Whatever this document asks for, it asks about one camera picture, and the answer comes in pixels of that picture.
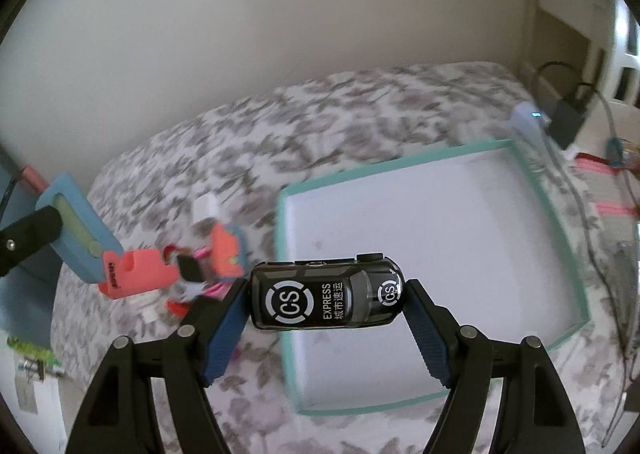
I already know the blue phone stand toy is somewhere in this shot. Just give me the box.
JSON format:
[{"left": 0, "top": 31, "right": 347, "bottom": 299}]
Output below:
[{"left": 36, "top": 172, "right": 124, "bottom": 284}]

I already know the pink puppy figurine toy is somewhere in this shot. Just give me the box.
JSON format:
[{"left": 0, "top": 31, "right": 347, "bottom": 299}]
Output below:
[{"left": 162, "top": 244, "right": 243, "bottom": 318}]

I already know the white power adapter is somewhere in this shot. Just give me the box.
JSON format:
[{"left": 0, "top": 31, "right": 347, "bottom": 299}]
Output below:
[{"left": 191, "top": 193, "right": 219, "bottom": 226}]

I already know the orange blue foam block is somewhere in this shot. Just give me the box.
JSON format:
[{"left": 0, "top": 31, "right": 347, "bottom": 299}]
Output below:
[{"left": 210, "top": 222, "right": 247, "bottom": 281}]

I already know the black toy delivery car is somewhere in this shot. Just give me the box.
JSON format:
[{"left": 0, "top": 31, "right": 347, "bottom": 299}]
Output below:
[{"left": 245, "top": 254, "right": 405, "bottom": 332}]

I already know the dark blue cabinet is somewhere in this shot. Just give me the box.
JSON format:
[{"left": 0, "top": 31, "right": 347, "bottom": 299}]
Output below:
[{"left": 0, "top": 148, "right": 62, "bottom": 349}]

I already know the pink wooden pole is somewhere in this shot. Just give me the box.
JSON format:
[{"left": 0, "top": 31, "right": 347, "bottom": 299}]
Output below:
[{"left": 20, "top": 165, "right": 50, "bottom": 194}]

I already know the teal rimmed white tray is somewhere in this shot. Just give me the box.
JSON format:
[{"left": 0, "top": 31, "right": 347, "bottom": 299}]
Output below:
[{"left": 276, "top": 140, "right": 590, "bottom": 416}]

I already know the floral grey white blanket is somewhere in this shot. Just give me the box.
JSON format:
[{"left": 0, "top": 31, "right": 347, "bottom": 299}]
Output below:
[{"left": 51, "top": 62, "right": 626, "bottom": 453}]

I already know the white device with light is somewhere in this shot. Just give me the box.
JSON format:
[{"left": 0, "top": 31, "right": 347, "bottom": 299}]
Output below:
[{"left": 509, "top": 102, "right": 550, "bottom": 145}]

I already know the black charger plug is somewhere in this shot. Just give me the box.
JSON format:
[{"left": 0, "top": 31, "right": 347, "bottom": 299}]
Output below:
[{"left": 547, "top": 99, "right": 587, "bottom": 150}]

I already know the grey cable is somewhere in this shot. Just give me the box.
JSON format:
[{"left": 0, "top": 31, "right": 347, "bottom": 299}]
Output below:
[{"left": 530, "top": 60, "right": 637, "bottom": 448}]

